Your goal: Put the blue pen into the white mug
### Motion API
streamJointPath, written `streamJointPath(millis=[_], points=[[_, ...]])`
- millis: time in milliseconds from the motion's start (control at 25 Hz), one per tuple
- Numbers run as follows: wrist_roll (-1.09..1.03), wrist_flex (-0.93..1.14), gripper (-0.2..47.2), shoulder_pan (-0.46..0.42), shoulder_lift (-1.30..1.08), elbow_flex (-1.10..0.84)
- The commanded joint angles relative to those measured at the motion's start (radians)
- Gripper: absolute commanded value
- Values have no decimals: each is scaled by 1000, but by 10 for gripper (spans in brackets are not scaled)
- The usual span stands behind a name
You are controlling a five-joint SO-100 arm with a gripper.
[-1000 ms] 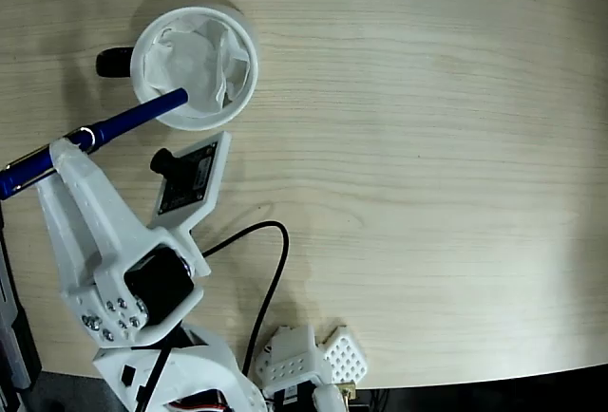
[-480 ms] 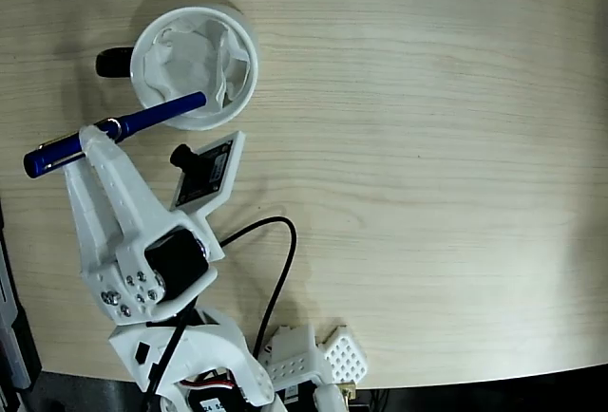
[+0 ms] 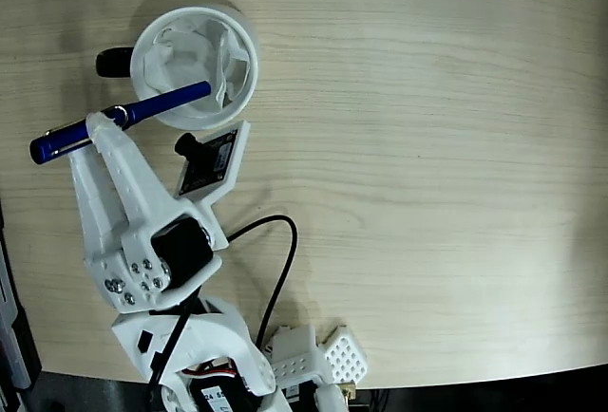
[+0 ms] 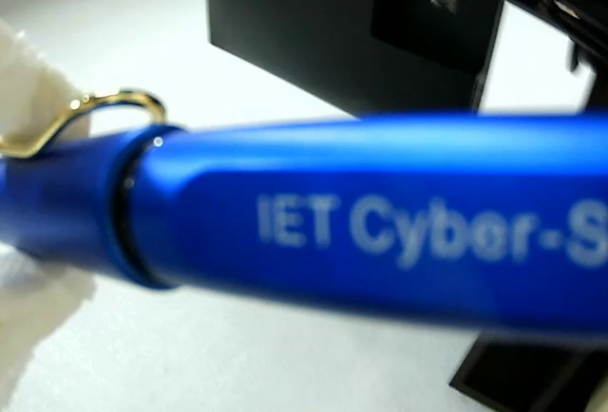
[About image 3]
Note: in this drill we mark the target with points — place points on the blue pen gold clip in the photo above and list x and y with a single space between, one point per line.
166 101

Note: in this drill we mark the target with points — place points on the white crumpled tissue paper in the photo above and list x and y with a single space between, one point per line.
185 61

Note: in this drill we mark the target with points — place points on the grey black rail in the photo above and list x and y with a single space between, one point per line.
14 336

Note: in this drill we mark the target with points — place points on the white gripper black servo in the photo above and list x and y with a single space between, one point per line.
138 236

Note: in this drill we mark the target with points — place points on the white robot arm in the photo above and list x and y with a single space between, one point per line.
214 331

